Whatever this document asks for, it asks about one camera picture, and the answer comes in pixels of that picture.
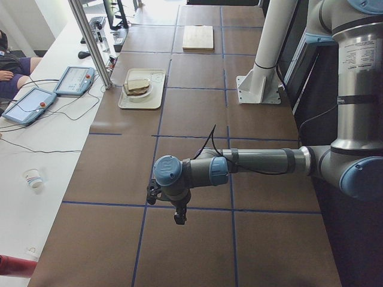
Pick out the bread slice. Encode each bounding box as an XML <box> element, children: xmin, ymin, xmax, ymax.
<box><xmin>124</xmin><ymin>78</ymin><xmax>150</xmax><ymax>91</ymax></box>
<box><xmin>124</xmin><ymin>87</ymin><xmax>149</xmax><ymax>96</ymax></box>

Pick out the aluminium frame post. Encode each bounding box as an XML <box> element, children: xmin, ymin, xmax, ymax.
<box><xmin>68</xmin><ymin>0</ymin><xmax>113</xmax><ymax>90</ymax></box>

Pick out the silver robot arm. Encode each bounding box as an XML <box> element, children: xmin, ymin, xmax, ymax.
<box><xmin>147</xmin><ymin>1</ymin><xmax>382</xmax><ymax>225</ymax></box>

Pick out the near teach pendant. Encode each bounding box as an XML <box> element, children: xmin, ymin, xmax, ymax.
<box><xmin>2</xmin><ymin>87</ymin><xmax>57</xmax><ymax>125</ymax></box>

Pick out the wooden cutting board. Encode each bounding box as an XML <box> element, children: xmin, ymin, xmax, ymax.
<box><xmin>182</xmin><ymin>25</ymin><xmax>214</xmax><ymax>51</ymax></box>

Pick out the white round plate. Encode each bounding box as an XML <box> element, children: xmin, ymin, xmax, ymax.
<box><xmin>123</xmin><ymin>83</ymin><xmax>151</xmax><ymax>98</ymax></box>

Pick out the cream bear tray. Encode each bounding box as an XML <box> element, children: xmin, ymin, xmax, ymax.
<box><xmin>118</xmin><ymin>68</ymin><xmax>166</xmax><ymax>109</ymax></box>

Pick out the seated person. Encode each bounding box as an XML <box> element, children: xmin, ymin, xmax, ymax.
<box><xmin>1</xmin><ymin>30</ymin><xmax>42</xmax><ymax>99</ymax></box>

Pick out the paper cup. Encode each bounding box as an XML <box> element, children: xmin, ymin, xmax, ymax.
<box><xmin>23</xmin><ymin>169</ymin><xmax>42</xmax><ymax>188</ymax></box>

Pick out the black computer mouse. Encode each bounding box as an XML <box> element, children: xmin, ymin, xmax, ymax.
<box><xmin>78</xmin><ymin>51</ymin><xmax>90</xmax><ymax>59</ymax></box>

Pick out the far teach pendant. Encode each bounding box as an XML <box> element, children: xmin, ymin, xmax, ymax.
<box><xmin>53</xmin><ymin>66</ymin><xmax>95</xmax><ymax>97</ymax></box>

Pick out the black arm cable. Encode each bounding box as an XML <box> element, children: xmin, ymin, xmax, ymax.
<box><xmin>191</xmin><ymin>104</ymin><xmax>342</xmax><ymax>176</ymax></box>

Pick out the bread slice on plate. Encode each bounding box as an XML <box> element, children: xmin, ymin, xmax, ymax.
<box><xmin>124</xmin><ymin>87</ymin><xmax>149</xmax><ymax>96</ymax></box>

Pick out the black monitor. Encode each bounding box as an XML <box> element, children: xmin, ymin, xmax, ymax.
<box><xmin>103</xmin><ymin>0</ymin><xmax>129</xmax><ymax>30</ymax></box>

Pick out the teach pendant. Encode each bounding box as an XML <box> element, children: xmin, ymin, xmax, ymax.
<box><xmin>2</xmin><ymin>87</ymin><xmax>57</xmax><ymax>125</ymax></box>
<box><xmin>53</xmin><ymin>66</ymin><xmax>95</xmax><ymax>97</ymax></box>

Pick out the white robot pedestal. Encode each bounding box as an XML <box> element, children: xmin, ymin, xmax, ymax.
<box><xmin>236</xmin><ymin>0</ymin><xmax>298</xmax><ymax>104</ymax></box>

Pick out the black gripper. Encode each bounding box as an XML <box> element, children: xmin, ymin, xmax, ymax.
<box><xmin>171</xmin><ymin>194</ymin><xmax>191</xmax><ymax>225</ymax></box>

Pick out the red cylindrical object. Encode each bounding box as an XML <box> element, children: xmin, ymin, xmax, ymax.
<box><xmin>1</xmin><ymin>255</ymin><xmax>37</xmax><ymax>278</ymax></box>

